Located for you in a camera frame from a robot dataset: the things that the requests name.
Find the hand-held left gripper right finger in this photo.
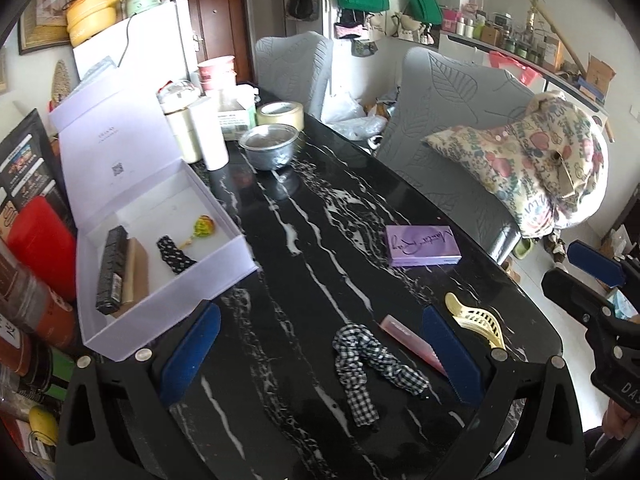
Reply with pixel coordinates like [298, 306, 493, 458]
[421, 304, 586, 480]

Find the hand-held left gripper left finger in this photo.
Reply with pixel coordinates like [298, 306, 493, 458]
[52, 300, 223, 480]

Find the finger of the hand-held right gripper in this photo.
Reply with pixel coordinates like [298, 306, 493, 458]
[567, 239, 640, 291]
[541, 266, 640, 334]

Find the cream hair claw clip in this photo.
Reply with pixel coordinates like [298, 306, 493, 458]
[444, 292, 507, 351]

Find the pink lip gloss tube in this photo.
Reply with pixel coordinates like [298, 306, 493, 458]
[380, 314, 447, 376]

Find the black white checkered hair tie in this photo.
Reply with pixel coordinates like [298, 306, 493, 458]
[332, 325, 430, 429]

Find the brown wooden block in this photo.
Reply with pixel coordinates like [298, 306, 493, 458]
[112, 238, 150, 319]

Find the black polka-dot scrunchie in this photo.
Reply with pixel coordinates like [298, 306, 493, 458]
[156, 234, 197, 275]

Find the purple makeup palette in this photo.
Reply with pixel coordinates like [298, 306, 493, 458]
[385, 225, 462, 268]

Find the long black carton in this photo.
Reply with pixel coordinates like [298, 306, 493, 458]
[96, 226, 127, 316]

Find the yellow-green lollipop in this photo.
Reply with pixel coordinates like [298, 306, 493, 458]
[180, 215, 215, 249]

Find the pale lidded gift box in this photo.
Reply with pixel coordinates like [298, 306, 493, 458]
[49, 67, 259, 364]

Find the person's right hand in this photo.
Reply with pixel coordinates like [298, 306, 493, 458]
[601, 402, 640, 443]

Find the floral patterned pillow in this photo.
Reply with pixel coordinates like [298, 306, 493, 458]
[422, 91, 610, 239]

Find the red box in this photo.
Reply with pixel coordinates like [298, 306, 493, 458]
[7, 196, 77, 301]

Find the cardboard box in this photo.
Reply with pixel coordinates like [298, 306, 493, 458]
[585, 55, 617, 96]

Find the grey leaf-pattern chair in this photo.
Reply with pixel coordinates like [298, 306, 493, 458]
[375, 46, 539, 264]
[254, 31, 335, 121]

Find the white cylindrical tumbler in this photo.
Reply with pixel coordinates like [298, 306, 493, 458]
[189, 97, 230, 171]

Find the steel bowl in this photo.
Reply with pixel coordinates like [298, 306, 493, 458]
[238, 124, 300, 171]

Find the white sideboard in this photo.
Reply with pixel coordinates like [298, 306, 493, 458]
[440, 30, 611, 136]

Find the white tumbler with dome lid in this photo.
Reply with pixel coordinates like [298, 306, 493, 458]
[159, 80, 204, 164]

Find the small white carton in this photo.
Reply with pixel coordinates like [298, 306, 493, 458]
[215, 87, 259, 141]

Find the row of jars and bottles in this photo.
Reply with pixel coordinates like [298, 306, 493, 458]
[442, 6, 567, 69]

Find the bamboo pole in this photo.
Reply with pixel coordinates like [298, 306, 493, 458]
[480, 0, 591, 76]

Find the clear tape roll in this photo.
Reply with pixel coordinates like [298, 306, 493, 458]
[256, 101, 305, 131]

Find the black printed board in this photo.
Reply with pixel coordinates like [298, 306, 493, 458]
[0, 109, 64, 221]

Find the white plastic bag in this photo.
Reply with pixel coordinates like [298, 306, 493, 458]
[322, 92, 389, 141]

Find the pink paper cup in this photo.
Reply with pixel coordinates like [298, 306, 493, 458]
[197, 56, 237, 92]

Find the white refrigerator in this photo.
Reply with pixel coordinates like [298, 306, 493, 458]
[72, 0, 198, 86]

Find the beige tote bag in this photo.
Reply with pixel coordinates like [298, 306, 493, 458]
[367, 10, 401, 42]

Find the brown door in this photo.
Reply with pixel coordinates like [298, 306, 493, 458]
[182, 0, 254, 86]

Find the yellow pot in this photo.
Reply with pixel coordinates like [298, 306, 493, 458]
[66, 0, 136, 46]

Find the framed picture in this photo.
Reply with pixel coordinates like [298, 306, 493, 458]
[18, 0, 74, 56]

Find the woven wall mat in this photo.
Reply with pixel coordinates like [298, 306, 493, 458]
[51, 60, 71, 106]

